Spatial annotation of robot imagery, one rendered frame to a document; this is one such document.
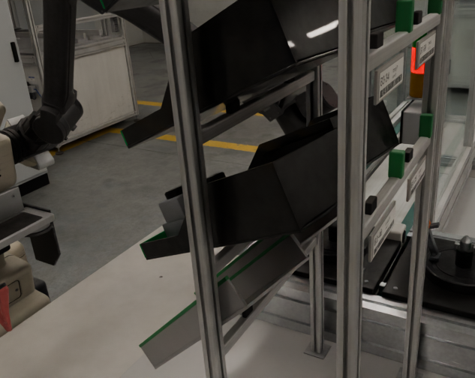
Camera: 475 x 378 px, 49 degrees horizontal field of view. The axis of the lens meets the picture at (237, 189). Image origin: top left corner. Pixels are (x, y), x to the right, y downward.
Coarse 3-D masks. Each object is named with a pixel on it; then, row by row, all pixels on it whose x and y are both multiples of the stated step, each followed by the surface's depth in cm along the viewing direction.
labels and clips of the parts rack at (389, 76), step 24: (408, 0) 52; (432, 0) 64; (408, 24) 52; (432, 48) 62; (384, 72) 46; (384, 96) 47; (432, 120) 70; (408, 192) 63; (384, 216) 54; (312, 240) 87; (240, 336) 68
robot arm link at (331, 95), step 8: (304, 88) 100; (328, 88) 101; (288, 96) 103; (296, 96) 100; (304, 96) 100; (328, 96) 100; (336, 96) 102; (272, 104) 100; (280, 104) 104; (288, 104) 101; (304, 104) 101; (328, 104) 99; (336, 104) 101; (264, 112) 102; (272, 112) 102; (280, 112) 101; (304, 112) 101; (272, 120) 103
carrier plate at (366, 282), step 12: (372, 228) 119; (384, 240) 113; (384, 252) 109; (396, 252) 110; (324, 264) 106; (336, 264) 106; (372, 264) 105; (384, 264) 105; (300, 276) 105; (324, 276) 102; (336, 276) 102; (372, 276) 101; (384, 276) 104; (372, 288) 98
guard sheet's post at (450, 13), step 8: (448, 0) 99; (448, 8) 100; (448, 16) 100; (448, 24) 101; (448, 32) 101; (448, 40) 102; (448, 48) 102; (448, 56) 104; (448, 64) 105; (448, 72) 106; (440, 88) 106; (440, 96) 106; (440, 104) 107; (440, 112) 108; (440, 120) 108; (440, 128) 109; (440, 136) 110; (440, 144) 112; (440, 152) 113; (432, 184) 114; (432, 192) 115; (432, 200) 116; (432, 208) 117; (432, 216) 117
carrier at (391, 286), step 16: (448, 240) 111; (464, 240) 97; (432, 256) 101; (448, 256) 102; (464, 256) 97; (400, 272) 102; (432, 272) 98; (448, 272) 97; (464, 272) 97; (384, 288) 97; (400, 288) 97; (432, 288) 96; (448, 288) 95; (464, 288) 94; (432, 304) 92; (448, 304) 92; (464, 304) 91
